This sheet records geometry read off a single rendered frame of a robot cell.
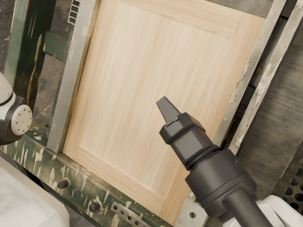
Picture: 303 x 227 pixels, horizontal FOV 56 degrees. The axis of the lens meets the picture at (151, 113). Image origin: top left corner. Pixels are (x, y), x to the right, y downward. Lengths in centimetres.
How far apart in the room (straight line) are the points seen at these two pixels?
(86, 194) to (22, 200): 52
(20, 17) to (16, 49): 10
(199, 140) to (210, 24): 34
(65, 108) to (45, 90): 167
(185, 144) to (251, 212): 13
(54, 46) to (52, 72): 171
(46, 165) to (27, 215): 62
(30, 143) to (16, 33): 36
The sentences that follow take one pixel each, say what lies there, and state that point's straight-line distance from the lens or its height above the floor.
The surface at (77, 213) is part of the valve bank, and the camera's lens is 104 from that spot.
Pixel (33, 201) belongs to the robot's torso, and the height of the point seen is 132.
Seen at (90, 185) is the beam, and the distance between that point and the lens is 90.
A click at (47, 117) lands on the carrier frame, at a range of 124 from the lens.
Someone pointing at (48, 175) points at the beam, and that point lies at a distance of 101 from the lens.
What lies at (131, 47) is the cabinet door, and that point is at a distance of 78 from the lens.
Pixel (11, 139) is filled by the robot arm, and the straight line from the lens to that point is 76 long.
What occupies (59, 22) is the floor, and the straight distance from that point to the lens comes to 342.
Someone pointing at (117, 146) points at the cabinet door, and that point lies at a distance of 84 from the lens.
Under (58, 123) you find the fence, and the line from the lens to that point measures 94.
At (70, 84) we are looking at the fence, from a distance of 88.
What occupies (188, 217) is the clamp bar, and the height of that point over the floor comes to 99.
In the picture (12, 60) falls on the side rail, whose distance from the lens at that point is 106.
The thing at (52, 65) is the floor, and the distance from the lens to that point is 282.
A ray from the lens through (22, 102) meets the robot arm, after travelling 77.
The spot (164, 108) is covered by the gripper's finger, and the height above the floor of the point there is 131.
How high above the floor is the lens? 167
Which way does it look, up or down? 49 degrees down
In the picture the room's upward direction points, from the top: straight up
